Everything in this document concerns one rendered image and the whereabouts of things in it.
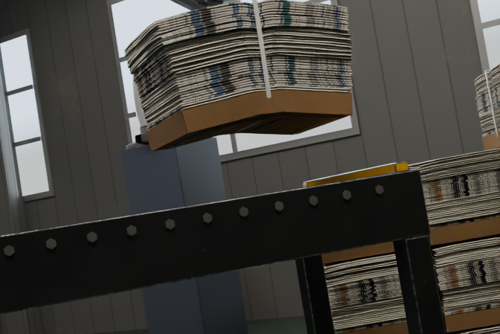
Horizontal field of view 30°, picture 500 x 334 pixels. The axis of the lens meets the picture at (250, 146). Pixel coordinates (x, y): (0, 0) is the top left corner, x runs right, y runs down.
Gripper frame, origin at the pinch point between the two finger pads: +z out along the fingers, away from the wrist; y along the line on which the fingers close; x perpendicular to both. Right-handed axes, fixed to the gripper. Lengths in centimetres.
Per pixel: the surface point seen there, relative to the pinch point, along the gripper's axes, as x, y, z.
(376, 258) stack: -42, 67, 49
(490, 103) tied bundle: -47, 27, 92
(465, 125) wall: -310, 13, 251
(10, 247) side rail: 31, 54, -50
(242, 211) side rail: 31, 51, -12
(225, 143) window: -452, 6, 143
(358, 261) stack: -43, 67, 44
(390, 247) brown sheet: -41, 64, 53
